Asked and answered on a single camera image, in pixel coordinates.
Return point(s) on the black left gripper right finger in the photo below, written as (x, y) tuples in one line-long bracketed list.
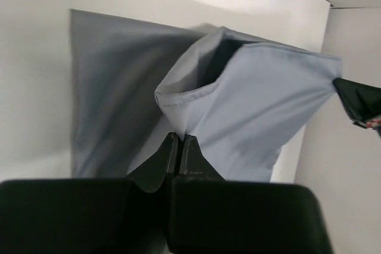
[(211, 215)]

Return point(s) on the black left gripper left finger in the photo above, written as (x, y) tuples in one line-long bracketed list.
[(99, 215)]

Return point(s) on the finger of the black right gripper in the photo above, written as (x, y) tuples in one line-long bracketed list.
[(361, 102)]

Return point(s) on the grey cloth placemat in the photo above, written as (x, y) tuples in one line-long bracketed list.
[(241, 96)]

